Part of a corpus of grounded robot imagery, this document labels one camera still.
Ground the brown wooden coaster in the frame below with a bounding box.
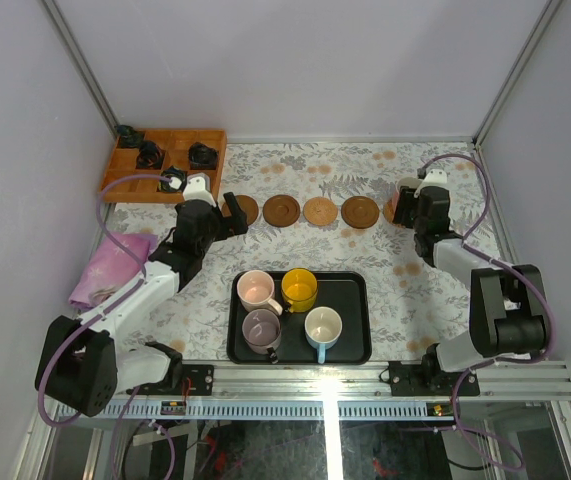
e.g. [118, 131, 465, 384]
[341, 196, 380, 229]
[263, 195, 300, 228]
[235, 195, 260, 226]

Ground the blue mug cream inside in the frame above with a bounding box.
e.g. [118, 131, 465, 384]
[304, 306, 343, 364]

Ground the pink mug cream inside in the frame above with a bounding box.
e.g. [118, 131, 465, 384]
[393, 177, 421, 208]

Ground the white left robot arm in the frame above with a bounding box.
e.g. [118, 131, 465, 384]
[35, 192, 248, 417]

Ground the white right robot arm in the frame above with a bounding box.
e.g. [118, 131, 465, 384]
[391, 178, 553, 395]

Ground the yellow glass cup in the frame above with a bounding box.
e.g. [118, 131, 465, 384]
[281, 268, 318, 313]

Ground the light pink mug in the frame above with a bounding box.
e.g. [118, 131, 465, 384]
[236, 270, 283, 316]

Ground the dark rolled fabric bundle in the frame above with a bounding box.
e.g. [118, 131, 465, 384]
[115, 124, 144, 149]
[136, 140, 165, 170]
[188, 142, 219, 170]

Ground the orange wooden divided tray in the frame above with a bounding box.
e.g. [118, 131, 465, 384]
[99, 128, 227, 205]

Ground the black serving tray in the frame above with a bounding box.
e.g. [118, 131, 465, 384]
[226, 271, 372, 365]

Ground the purple patterned cloth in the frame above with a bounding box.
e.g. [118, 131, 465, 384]
[68, 233, 157, 311]

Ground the mauve mug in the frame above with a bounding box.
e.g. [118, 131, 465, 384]
[242, 309, 282, 364]

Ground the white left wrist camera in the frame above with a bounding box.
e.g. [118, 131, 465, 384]
[179, 173, 216, 206]

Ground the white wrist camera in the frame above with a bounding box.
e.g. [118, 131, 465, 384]
[179, 173, 216, 206]
[414, 169, 448, 198]

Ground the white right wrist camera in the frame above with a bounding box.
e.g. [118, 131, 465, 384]
[414, 169, 448, 198]

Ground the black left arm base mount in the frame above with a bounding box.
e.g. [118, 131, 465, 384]
[161, 364, 215, 397]

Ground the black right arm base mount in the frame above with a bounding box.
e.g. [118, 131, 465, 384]
[379, 344, 481, 397]

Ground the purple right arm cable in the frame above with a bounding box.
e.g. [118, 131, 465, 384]
[417, 153, 559, 471]

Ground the aluminium front frame rail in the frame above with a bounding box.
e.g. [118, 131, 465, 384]
[140, 361, 571, 402]

